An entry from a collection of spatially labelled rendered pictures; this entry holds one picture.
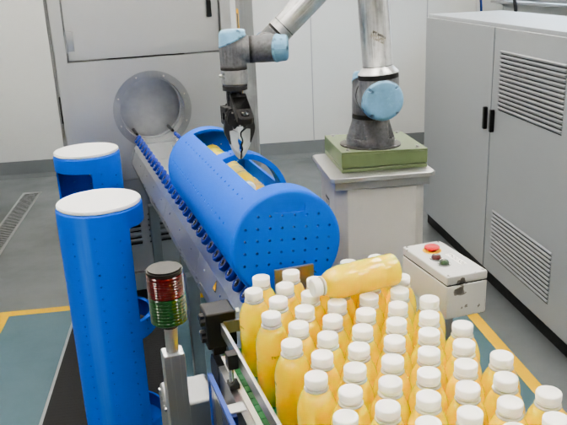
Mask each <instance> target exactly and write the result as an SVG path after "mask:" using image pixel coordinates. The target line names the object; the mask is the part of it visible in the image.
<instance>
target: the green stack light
mask: <svg viewBox="0 0 567 425"><path fill-rule="evenodd" d="M148 306H149V313H150V321H151V324H152V325H154V326H156V327H159V328H172V327H176V326H179V325H182V324H183V323H185V322H186V320H187V308H186V292H185V293H184V294H183V295H182V296H181V297H180V298H178V299H175V300H171V301H165V302H160V301H154V300H152V299H150V298H149V297H148Z"/></svg>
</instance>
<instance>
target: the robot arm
mask: <svg viewBox="0 0 567 425"><path fill-rule="evenodd" d="M325 1H326V0H290V1H289V2H288V4H287V5H286V6H285V7H284V8H283V9H282V10H281V11H280V12H279V13H278V14H277V15H276V16H275V17H274V19H273V20H272V21H271V22H270V23H269V24H268V25H267V26H266V27H265V28H264V29H263V30H262V31H261V32H259V33H258V34H257V35H246V33H245V30H243V29H226V30H220V32H219V59H220V70H221V74H220V75H219V77H220V78H221V82H222V84H223V86H222V87H223V91H226V99H227V104H225V105H221V106H220V114H221V123H222V124H224V127H223V129H224V135H225V136H226V138H227V139H228V141H229V145H230V146H231V148H232V150H233V152H234V154H235V156H236V157H237V158H238V159H243V158H244V157H245V155H246V153H247V150H248V148H249V147H250V144H251V140H252V138H253V135H254V132H255V123H254V115H253V113H252V110H251V107H250V104H249V101H248V99H247V97H246V94H242V93H241V91H243V90H247V83H248V75H247V63H255V62H282V61H287V60H288V59H289V39H290V38H291V37H292V36H293V35H294V34H295V32H296V31H297V30H298V29H299V28H300V27H301V26H302V25H303V24H304V23H305V22H306V21H307V20H308V19H309V18H310V17H311V16H312V15H313V14H314V13H315V11H316V10H317V9H318V8H319V7H320V6H321V5H322V4H323V3H324V2H325ZM358 7H359V30H360V41H361V53H362V65H363V67H362V69H361V70H360V71H355V72H354V73H353V79H352V121H351V124H350V128H349V130H348V135H347V137H346V143H347V144H348V145H349V146H352V147H356V148H384V147H389V146H392V145H394V144H395V137H394V133H393V130H392V125H391V123H390V119H391V118H393V117H394V116H396V115H397V114H398V113H399V112H400V110H401V108H402V105H403V93H402V90H401V88H400V85H399V71H398V69H397V68H395V67H394V66H393V63H392V35H391V20H390V6H389V0H358ZM222 116H223V119H222ZM237 126H243V130H242V131H240V137H241V151H240V144H239V143H238V139H239V133H238V132H237V131H235V130H233V129H236V127H237Z"/></svg>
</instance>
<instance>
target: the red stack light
mask: <svg viewBox="0 0 567 425"><path fill-rule="evenodd" d="M145 277H146V283H147V291H148V297H149V298H150V299H152V300H154V301H160V302H165V301H171V300H175V299H178V298H180V297H181V296H182V295H183V294H184V293H185V291H186V290H185V282H184V272H183V271H182V272H181V273H180V274H179V275H178V276H176V277H172V278H168V279H153V278H150V277H148V276H147V275H146V276H145Z"/></svg>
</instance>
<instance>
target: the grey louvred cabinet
mask: <svg viewBox="0 0 567 425"><path fill-rule="evenodd" d="M424 146H425V147H426V148H427V149H428V158H427V162H426V163H427V165H428V166H429V167H430V168H432V169H433V170H434V171H435V175H433V176H430V177H429V184H424V205H423V209H424V210H425V211H426V212H427V213H428V223H429V224H430V225H431V226H432V227H433V228H434V229H435V230H436V231H437V232H438V233H439V234H440V235H441V236H442V237H443V238H444V239H445V240H446V241H447V242H448V243H449V244H451V245H452V246H453V247H454V248H455V249H456V250H457V251H458V252H459V253H460V254H462V255H463V256H465V257H466V258H468V259H469V260H471V261H473V262H475V263H476V264H478V265H480V266H481V267H482V268H484V269H486V270H487V278H486V279H487V280H488V281H489V282H490V283H491V284H492V285H493V286H494V287H495V288H496V289H497V290H498V291H499V292H500V293H501V294H502V295H503V296H504V297H505V298H506V299H507V300H508V301H509V302H510V303H511V304H512V305H513V306H515V307H516V308H517V309H518V310H519V311H520V312H521V313H522V314H523V315H524V316H525V317H526V318H527V319H528V320H529V321H530V322H531V323H532V324H533V325H534V326H535V327H536V328H537V329H538V330H539V331H540V332H541V333H542V334H543V335H544V336H545V337H547V338H548V339H549V340H550V341H551V342H552V343H553V344H554V345H555V346H556V347H557V348H558V349H559V350H560V351H561V352H562V353H563V354H564V355H565V356H566V357H567V16H561V15H552V14H542V13H523V12H514V11H505V10H496V11H479V12H463V13H432V14H430V15H429V17H428V18H427V27H426V68H425V108H424Z"/></svg>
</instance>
